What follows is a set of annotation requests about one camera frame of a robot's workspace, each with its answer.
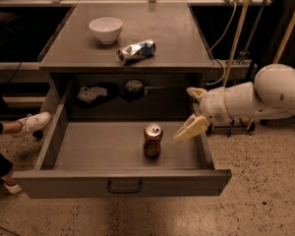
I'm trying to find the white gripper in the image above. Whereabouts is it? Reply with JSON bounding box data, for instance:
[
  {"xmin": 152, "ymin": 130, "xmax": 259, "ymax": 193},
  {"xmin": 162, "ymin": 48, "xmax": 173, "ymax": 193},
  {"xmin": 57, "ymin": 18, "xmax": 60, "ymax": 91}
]
[{"xmin": 174, "ymin": 87, "xmax": 232, "ymax": 142}]

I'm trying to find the orange soda can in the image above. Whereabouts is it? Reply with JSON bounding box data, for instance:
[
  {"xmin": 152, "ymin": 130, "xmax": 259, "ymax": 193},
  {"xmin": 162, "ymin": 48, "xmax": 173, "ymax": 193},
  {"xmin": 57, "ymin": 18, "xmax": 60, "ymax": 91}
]
[{"xmin": 144, "ymin": 123, "xmax": 163, "ymax": 158}]

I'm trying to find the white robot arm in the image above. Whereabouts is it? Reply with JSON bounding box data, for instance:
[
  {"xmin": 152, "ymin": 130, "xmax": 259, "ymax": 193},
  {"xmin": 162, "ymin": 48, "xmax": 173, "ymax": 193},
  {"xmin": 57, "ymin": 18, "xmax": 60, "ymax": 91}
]
[{"xmin": 175, "ymin": 64, "xmax": 295, "ymax": 142}]

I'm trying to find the grey cabinet counter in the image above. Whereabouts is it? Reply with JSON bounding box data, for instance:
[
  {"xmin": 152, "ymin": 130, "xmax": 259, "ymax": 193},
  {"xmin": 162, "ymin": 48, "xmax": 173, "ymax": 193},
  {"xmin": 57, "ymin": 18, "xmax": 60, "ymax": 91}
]
[{"xmin": 40, "ymin": 3, "xmax": 210, "ymax": 120}]

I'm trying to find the crushed silver blue can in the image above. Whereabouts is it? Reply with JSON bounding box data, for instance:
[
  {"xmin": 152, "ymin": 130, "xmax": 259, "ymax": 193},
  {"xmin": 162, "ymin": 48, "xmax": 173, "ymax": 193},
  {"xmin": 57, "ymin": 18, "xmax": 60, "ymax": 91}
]
[{"xmin": 117, "ymin": 39, "xmax": 156, "ymax": 65}]

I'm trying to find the grey open top drawer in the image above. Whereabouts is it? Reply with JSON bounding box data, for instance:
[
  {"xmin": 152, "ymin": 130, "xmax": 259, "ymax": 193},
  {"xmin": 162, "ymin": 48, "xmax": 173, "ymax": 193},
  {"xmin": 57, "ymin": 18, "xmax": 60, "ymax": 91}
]
[{"xmin": 15, "ymin": 98, "xmax": 232, "ymax": 199}]

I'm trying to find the yellow wheeled ladder cart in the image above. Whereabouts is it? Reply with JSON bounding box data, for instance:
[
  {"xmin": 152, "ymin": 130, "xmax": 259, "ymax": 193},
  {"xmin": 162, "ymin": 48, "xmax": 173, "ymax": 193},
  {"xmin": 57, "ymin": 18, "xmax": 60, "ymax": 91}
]
[{"xmin": 205, "ymin": 0, "xmax": 295, "ymax": 138}]

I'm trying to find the white ceramic bowl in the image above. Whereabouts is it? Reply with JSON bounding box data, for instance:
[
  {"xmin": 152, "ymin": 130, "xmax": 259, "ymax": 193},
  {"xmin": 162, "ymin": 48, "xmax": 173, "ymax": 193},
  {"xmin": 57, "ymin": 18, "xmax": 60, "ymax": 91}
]
[{"xmin": 88, "ymin": 17, "xmax": 123, "ymax": 44}]

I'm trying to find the white sneaker upper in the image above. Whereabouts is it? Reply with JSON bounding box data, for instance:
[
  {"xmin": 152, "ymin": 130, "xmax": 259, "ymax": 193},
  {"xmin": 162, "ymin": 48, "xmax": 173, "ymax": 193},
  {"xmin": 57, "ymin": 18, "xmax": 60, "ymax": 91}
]
[{"xmin": 13, "ymin": 112, "xmax": 51, "ymax": 138}]

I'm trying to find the white sneaker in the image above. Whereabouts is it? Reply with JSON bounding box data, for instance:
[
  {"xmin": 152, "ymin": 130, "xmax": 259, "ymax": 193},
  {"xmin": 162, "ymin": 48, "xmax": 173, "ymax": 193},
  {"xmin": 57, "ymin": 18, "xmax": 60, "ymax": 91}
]
[
  {"xmin": 13, "ymin": 112, "xmax": 51, "ymax": 138},
  {"xmin": 0, "ymin": 179, "xmax": 22, "ymax": 195}
]

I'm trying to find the white sneaker lower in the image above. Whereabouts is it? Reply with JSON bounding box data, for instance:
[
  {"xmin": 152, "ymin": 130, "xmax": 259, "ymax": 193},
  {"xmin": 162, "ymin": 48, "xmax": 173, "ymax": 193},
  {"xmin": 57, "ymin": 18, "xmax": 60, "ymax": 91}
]
[{"xmin": 0, "ymin": 179, "xmax": 22, "ymax": 195}]

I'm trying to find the black drawer handle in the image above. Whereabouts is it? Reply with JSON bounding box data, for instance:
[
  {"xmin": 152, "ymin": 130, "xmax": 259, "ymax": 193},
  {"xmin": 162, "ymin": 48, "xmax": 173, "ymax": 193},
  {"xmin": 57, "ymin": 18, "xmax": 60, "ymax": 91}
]
[{"xmin": 107, "ymin": 181, "xmax": 142, "ymax": 194}]

